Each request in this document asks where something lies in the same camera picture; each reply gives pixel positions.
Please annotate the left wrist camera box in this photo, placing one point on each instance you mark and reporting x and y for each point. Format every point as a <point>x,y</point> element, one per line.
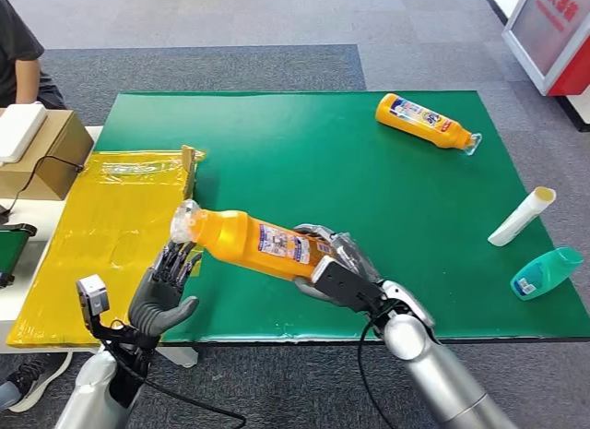
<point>93,296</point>

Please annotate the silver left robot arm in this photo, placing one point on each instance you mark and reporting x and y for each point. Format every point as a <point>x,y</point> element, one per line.
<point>92,389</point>

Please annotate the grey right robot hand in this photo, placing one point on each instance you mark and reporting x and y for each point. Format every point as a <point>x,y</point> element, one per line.
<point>345,249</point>

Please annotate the orange bottle with back label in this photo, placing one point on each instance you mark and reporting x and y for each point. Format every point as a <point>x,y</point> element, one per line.
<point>239,240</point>

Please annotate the red and white cabinet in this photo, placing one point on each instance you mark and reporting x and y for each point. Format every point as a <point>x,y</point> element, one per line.
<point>553,35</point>

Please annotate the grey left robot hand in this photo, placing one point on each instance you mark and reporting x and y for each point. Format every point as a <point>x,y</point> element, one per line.
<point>154,304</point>

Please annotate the yellow taped cardboard sheet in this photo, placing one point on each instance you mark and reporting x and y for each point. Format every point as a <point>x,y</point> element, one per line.
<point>92,243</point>

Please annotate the green table mat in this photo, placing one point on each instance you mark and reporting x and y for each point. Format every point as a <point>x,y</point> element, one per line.
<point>299,157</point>

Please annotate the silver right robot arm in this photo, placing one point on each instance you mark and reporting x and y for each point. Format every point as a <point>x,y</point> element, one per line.
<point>437,377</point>

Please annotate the person's forearm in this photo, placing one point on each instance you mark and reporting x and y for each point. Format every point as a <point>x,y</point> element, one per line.
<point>27,81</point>

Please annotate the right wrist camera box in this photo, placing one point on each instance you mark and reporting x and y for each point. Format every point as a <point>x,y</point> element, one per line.
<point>345,286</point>

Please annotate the brown cardboard box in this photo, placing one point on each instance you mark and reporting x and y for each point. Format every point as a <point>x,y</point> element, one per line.
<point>59,151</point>

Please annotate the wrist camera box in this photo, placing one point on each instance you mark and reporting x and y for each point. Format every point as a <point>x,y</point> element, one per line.
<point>93,296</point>
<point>345,286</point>

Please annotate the person's shoe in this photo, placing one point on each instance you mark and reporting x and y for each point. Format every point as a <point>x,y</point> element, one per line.
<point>41,377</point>

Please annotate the teal plastic bottle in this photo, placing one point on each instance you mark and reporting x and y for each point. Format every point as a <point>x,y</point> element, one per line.
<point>544,273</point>

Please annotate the white table leg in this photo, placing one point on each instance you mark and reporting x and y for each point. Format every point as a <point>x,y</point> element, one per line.
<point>182,356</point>

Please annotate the green bin with black rim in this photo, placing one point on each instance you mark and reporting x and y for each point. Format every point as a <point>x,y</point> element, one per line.
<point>11,246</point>

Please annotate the white tube bottle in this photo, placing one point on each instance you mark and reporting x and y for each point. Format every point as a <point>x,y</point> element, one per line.
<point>520,217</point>

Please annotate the white flat device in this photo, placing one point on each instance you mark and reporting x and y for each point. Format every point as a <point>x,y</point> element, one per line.
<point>16,130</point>

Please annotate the orange bottle with blue label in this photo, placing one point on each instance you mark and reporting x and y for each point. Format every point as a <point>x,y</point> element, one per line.
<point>422,122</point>

